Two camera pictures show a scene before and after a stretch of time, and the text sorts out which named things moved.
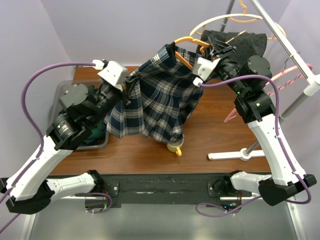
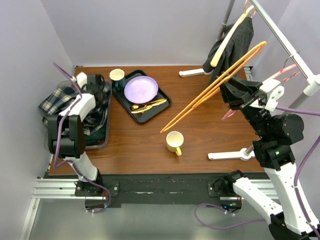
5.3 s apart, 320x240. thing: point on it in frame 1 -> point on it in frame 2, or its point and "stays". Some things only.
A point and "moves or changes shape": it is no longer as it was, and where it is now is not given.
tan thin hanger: [255, 18] -> [246, 7]
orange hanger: [181, 58] -> [213, 89]
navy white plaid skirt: [163, 92] -> [57, 99]
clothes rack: [311, 82] stays
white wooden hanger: [238, 15] -> [224, 45]
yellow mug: [175, 146] stays
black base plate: [209, 188] stays
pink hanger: [309, 69] moves or changes shape
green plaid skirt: [98, 130] stays
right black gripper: [220, 50] -> [239, 92]
